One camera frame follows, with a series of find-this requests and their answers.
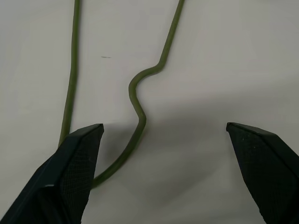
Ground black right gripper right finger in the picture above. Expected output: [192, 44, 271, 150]
[226, 122, 299, 224]

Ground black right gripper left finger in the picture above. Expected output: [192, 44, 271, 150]
[0, 123, 105, 224]

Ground green cable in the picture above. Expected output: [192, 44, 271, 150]
[57, 0, 185, 190]

